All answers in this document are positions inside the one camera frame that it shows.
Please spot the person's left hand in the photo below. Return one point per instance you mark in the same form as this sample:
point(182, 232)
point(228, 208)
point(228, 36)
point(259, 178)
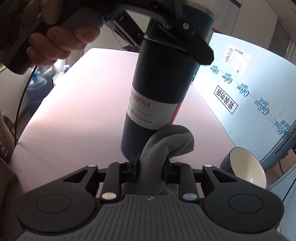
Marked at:
point(60, 39)

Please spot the dark blue vacuum bottle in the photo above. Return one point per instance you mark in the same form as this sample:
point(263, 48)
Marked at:
point(159, 81)

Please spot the blue water jug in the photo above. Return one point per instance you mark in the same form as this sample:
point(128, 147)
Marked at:
point(60, 74)
point(44, 71)
point(35, 92)

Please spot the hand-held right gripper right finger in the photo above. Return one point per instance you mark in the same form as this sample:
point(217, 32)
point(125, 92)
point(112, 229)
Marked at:
point(167, 172)

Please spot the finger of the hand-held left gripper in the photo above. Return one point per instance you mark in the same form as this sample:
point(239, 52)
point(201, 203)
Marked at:
point(196, 46)

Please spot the wall poster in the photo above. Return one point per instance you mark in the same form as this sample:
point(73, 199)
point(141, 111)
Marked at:
point(229, 14)

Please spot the dark blue patterned bowl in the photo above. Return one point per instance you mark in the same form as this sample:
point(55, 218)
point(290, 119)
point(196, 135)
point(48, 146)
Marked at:
point(245, 166)

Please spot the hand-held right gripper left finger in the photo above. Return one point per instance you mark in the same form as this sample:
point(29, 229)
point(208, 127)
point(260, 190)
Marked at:
point(134, 167)

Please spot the grey cloth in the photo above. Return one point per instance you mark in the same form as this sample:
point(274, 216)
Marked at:
point(161, 148)

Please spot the light blue cardboard box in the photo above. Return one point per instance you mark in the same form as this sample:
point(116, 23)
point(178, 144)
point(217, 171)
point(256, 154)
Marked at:
point(231, 76)

